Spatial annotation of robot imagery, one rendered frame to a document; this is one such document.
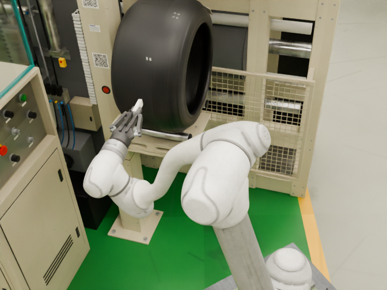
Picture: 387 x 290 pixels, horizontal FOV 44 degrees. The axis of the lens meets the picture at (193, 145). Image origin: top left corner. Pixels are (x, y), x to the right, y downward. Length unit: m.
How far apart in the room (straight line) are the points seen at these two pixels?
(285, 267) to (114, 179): 0.63
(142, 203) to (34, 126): 0.80
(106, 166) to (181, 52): 0.57
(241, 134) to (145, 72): 0.77
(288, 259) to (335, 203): 1.63
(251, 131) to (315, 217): 1.94
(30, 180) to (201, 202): 1.27
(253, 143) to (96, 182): 0.60
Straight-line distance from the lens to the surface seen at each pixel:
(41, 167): 2.30
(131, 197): 1.67
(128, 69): 1.94
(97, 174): 1.61
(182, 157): 1.39
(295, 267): 1.63
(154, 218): 3.06
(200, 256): 2.88
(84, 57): 2.28
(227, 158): 1.16
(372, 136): 3.81
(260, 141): 1.23
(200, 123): 2.46
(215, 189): 1.11
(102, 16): 2.11
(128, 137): 1.74
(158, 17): 1.98
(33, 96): 2.24
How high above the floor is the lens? 2.33
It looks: 41 degrees down
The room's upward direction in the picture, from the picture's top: 2 degrees counter-clockwise
